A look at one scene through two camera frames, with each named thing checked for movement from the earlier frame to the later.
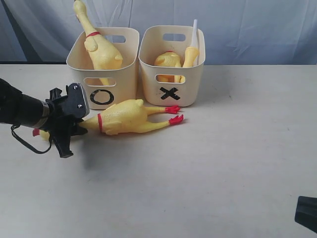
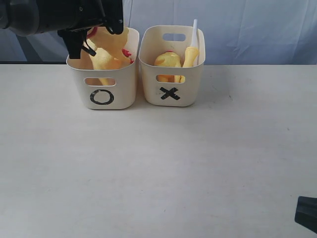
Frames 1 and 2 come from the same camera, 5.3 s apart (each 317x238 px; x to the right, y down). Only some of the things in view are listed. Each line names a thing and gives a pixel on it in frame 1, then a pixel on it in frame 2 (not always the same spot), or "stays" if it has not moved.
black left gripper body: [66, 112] → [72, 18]
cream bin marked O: [105, 88] stays
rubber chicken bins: [126, 116] → [113, 43]
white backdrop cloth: [237, 31] stays
